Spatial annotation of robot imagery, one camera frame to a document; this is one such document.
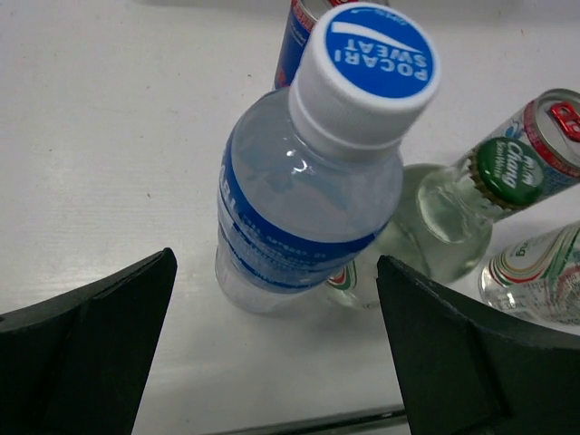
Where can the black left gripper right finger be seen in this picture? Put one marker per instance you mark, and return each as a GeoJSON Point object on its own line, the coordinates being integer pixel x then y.
{"type": "Point", "coordinates": [466, 368]}

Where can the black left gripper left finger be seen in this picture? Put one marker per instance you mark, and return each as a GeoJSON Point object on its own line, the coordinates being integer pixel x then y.
{"type": "Point", "coordinates": [78, 363]}

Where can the small pocari sweat bottle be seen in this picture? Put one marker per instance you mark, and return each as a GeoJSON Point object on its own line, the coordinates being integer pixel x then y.
{"type": "Point", "coordinates": [311, 173]}

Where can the clear chang bottle right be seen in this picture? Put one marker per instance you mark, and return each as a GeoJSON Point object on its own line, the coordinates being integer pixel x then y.
{"type": "Point", "coordinates": [537, 279]}

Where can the clear chang bottle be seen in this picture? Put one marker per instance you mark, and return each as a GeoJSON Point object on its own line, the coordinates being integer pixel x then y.
{"type": "Point", "coordinates": [443, 223]}
{"type": "Point", "coordinates": [537, 279]}

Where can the clear chang bottle left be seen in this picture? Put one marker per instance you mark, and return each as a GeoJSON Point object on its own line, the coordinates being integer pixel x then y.
{"type": "Point", "coordinates": [443, 223]}

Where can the red bull can front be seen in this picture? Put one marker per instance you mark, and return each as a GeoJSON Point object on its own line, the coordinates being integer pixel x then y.
{"type": "Point", "coordinates": [544, 140]}

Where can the red bull can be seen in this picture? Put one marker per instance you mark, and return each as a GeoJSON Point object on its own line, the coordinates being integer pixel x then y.
{"type": "Point", "coordinates": [302, 17]}
{"type": "Point", "coordinates": [544, 140]}

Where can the red bull can rear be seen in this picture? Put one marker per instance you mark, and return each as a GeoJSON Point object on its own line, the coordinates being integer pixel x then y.
{"type": "Point", "coordinates": [302, 17]}

